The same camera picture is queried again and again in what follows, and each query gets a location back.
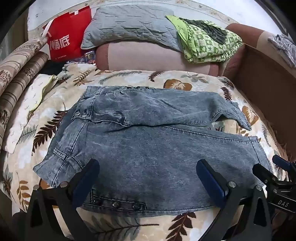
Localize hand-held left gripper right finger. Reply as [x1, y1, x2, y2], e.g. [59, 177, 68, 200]
[196, 159, 272, 241]

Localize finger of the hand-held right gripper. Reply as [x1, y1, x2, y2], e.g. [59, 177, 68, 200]
[252, 163, 281, 189]
[272, 154, 294, 172]

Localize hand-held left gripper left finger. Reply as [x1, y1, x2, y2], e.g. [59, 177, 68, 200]
[24, 158, 100, 241]

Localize blue denim pants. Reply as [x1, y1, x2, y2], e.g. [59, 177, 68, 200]
[33, 86, 273, 212]

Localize brown cardboard box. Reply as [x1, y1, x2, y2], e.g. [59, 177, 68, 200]
[233, 30, 296, 160]

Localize white pillow with green trim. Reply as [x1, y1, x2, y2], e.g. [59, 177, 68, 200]
[5, 74, 58, 153]

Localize grey crumpled cloth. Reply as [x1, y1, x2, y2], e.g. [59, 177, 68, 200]
[268, 34, 296, 67]

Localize leaf print blanket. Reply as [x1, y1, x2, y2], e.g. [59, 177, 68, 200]
[0, 64, 289, 241]

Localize brown striped fabric roll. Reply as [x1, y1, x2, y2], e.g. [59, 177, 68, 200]
[0, 51, 49, 139]

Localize colourful printed packet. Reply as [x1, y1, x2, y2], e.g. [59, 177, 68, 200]
[67, 50, 96, 65]

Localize green patterned cloth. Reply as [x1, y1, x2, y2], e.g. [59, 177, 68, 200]
[165, 15, 243, 63]

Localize pink plush bolster cushion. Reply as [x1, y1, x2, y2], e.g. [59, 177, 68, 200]
[95, 42, 220, 77]

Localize beige floral fabric roll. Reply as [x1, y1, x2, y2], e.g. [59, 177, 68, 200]
[0, 38, 45, 93]

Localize red paper shopping bag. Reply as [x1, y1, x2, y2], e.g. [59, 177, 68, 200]
[42, 6, 93, 62]

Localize dark green cloth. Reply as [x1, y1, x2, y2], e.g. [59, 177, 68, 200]
[179, 17, 234, 45]

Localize grey quilted pillow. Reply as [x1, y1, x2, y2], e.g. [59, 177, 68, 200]
[80, 5, 183, 52]

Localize cream floral headboard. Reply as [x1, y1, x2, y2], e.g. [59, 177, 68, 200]
[28, 0, 234, 26]

